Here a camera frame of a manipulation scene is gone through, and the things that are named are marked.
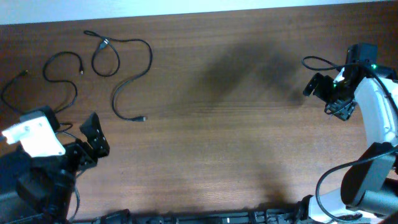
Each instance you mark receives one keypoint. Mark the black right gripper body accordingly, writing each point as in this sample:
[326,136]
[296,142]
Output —
[341,103]

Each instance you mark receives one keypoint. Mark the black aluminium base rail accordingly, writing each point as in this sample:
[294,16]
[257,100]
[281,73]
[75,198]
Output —
[274,216]

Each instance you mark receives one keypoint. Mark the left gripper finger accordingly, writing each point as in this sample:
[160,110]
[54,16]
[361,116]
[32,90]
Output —
[91,128]
[50,115]

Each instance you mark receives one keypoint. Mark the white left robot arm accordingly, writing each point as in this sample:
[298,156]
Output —
[39,177]

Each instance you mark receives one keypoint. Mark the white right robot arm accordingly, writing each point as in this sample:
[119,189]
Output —
[357,191]

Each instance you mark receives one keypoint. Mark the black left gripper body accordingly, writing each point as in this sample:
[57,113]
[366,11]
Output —
[80,155]

